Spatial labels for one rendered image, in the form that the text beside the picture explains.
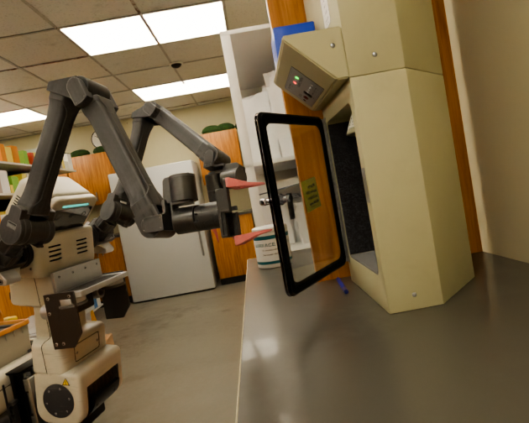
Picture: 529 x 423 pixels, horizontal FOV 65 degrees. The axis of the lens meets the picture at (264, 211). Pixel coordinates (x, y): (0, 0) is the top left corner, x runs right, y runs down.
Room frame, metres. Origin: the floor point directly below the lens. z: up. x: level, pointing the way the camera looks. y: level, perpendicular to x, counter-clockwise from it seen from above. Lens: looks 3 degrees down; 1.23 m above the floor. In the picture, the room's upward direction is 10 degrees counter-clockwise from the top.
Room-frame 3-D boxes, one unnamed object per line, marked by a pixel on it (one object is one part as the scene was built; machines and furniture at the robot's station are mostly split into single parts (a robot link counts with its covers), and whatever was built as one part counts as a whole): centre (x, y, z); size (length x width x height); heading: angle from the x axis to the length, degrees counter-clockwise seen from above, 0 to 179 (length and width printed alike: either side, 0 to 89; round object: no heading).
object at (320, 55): (0.97, -0.15, 1.46); 0.32 x 0.11 x 0.10; 1
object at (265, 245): (1.57, 0.00, 1.02); 0.13 x 0.13 x 0.15
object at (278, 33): (1.06, -0.15, 1.56); 0.10 x 0.10 x 0.09; 1
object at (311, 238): (1.00, -0.10, 1.19); 0.30 x 0.01 x 0.40; 145
